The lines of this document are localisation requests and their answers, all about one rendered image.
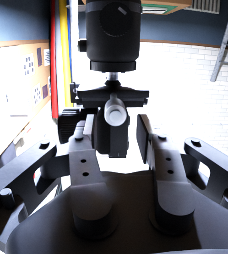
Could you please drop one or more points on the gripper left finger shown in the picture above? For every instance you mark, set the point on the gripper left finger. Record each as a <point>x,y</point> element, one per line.
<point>82,178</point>

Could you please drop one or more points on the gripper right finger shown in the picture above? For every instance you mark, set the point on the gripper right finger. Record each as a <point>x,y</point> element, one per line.
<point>171,186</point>

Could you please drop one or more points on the grey clamp knob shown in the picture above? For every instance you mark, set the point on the grey clamp knob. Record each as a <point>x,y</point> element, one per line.
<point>115,116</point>

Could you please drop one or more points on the black clamp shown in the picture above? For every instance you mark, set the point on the black clamp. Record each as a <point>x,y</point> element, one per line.
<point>94,97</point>

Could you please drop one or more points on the silver ball stem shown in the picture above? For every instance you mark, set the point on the silver ball stem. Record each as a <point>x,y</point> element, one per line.
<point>113,76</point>

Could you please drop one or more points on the small black side knob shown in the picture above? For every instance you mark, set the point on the small black side knob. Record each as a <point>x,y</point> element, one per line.
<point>82,45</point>

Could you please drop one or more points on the black ball head body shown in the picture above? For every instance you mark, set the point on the black ball head body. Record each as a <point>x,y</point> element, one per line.
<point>98,45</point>

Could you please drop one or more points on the black round ball lock knob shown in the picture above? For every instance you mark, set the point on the black round ball lock knob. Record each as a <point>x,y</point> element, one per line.
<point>116,19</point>

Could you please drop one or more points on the cork notice board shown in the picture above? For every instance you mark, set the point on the cork notice board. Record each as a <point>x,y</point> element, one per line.
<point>36,79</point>

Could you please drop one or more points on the red paper roll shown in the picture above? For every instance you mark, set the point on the red paper roll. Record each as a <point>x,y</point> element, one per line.
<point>54,69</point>

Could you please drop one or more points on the blue paper roll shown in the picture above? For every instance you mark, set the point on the blue paper roll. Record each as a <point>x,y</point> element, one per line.
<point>69,39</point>

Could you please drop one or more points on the white paper roll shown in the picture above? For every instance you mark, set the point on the white paper roll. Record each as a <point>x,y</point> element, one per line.
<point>74,29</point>

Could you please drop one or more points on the grey metal ladder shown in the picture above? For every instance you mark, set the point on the grey metal ladder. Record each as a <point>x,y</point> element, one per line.
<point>224,45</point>

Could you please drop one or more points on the green mat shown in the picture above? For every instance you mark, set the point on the green mat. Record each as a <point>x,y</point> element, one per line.
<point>157,8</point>

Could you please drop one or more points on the wooden table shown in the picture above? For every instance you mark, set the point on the wooden table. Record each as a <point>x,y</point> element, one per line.
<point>185,4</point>

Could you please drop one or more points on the black mirrorless camera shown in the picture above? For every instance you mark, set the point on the black mirrorless camera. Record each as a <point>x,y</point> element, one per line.
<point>104,139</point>

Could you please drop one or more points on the white wall grille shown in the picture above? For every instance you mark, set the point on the white wall grille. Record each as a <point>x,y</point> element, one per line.
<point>205,6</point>

